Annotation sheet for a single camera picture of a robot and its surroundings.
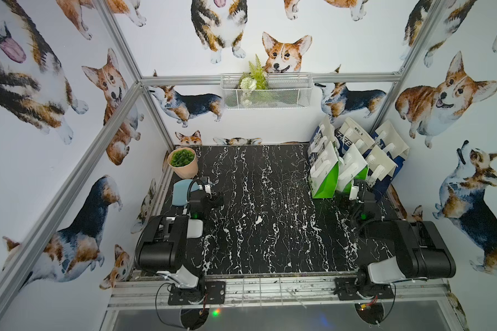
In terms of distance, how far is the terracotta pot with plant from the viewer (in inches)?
39.6

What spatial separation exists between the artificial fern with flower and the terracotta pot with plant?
1.27 feet

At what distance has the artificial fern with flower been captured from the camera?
2.67 feet
